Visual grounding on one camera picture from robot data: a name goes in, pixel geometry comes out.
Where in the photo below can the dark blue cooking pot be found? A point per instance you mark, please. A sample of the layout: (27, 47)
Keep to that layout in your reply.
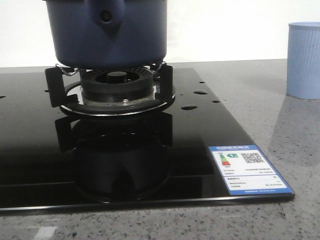
(108, 34)

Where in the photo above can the light blue ribbed cup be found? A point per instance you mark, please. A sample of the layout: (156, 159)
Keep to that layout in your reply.
(303, 60)

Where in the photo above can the black metal pot support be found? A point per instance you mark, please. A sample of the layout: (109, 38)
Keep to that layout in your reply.
(66, 92)

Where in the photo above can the black round gas burner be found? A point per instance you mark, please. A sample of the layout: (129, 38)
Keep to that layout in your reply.
(116, 85)

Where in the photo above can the blue energy efficiency label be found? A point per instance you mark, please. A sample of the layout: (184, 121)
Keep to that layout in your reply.
(247, 171)

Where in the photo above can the black glass gas stove top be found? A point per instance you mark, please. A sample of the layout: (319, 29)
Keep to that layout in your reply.
(53, 162)

